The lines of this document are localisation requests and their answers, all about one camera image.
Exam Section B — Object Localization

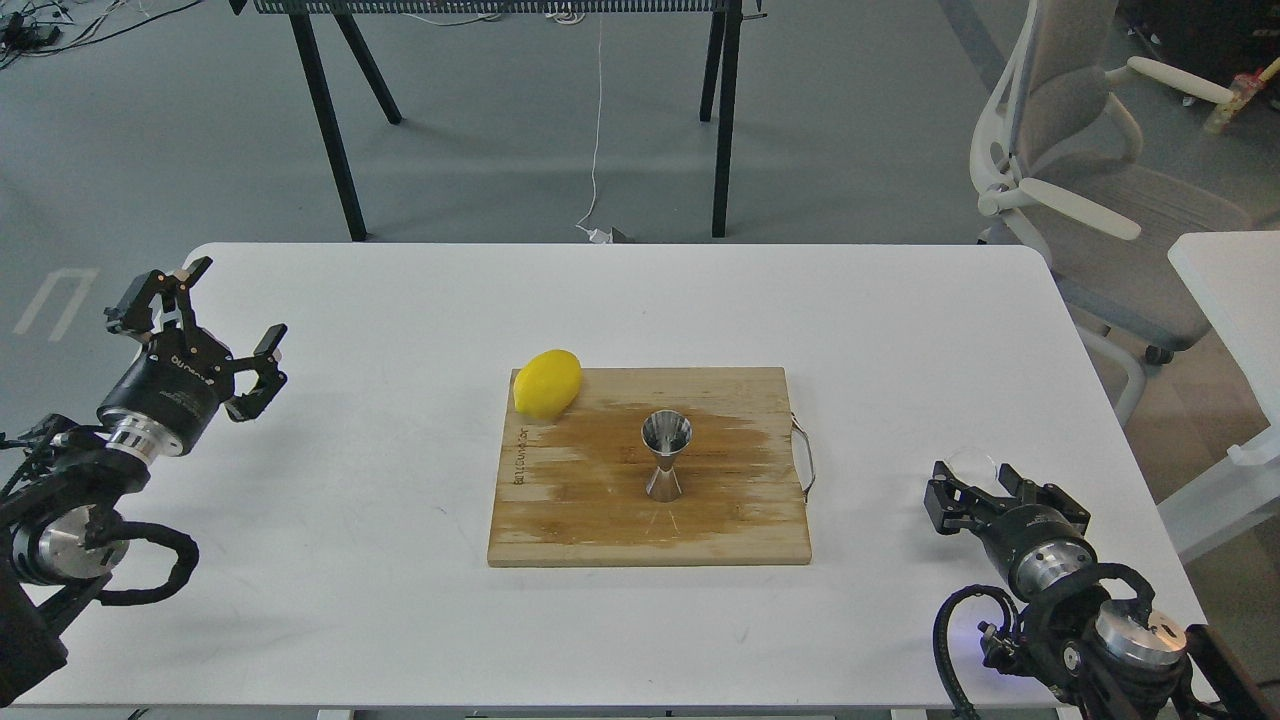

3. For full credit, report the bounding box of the clear glass measuring cup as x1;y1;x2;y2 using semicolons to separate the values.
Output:
943;446;1005;496

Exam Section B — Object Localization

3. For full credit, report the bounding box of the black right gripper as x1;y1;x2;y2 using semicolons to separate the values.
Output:
924;460;1097;602

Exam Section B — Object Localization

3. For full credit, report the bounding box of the white side table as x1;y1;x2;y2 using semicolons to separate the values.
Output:
1158;231;1279;562

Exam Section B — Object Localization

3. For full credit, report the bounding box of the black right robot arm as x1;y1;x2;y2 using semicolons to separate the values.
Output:
924;461;1277;719

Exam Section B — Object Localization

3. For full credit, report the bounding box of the steel double jigger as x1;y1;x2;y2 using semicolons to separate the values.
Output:
641;409;692;502

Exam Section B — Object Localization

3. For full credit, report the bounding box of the grey office chair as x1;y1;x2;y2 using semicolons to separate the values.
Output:
970;1;1254;424

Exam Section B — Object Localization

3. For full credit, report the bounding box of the wooden cutting board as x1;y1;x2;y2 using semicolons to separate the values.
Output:
486;366;812;568

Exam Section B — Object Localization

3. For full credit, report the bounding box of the white hanging cable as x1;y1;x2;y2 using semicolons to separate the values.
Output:
575;15;616;243

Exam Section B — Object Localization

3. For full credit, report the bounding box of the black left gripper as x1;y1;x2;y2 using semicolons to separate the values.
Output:
97;258;288;459

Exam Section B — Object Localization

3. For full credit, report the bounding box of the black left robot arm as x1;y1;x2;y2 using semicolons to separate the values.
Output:
1;258;287;705

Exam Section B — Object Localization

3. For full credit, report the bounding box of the black metal frame table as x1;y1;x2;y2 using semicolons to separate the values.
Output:
230;1;765;242

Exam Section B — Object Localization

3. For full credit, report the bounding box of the yellow lemon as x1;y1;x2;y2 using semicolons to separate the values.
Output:
512;348;582;421

